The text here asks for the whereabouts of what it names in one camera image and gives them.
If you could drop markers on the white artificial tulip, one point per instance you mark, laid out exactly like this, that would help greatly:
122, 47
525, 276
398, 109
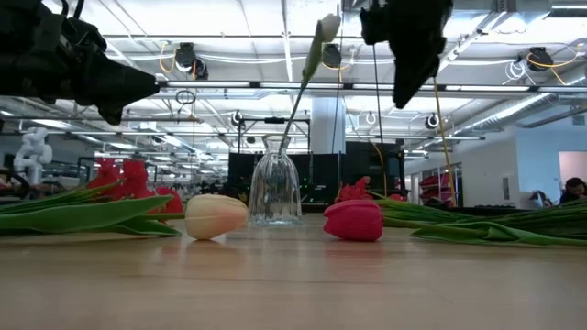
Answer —
329, 27

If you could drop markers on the red blossom bunch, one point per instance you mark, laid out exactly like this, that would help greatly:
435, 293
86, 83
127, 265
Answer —
135, 179
355, 190

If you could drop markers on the clear ribbed glass vase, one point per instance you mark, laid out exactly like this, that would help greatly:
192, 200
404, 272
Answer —
275, 192

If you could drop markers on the red artificial tulip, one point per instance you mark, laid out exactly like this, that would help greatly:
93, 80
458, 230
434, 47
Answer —
353, 220
172, 201

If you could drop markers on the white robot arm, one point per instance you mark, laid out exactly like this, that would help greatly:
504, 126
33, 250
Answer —
34, 151

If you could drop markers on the person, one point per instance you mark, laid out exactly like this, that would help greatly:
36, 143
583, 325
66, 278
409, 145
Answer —
574, 189

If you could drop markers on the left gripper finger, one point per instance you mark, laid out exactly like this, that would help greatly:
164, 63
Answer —
111, 115
119, 84

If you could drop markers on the long ceiling light strip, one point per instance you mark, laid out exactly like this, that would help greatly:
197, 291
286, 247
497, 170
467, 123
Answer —
206, 84

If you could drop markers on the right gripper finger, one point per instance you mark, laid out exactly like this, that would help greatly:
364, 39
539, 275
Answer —
413, 69

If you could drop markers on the cream artificial tulip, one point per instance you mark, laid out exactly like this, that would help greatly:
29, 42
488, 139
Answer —
213, 215

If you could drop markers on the black cabinet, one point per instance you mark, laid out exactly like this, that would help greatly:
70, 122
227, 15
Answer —
321, 179

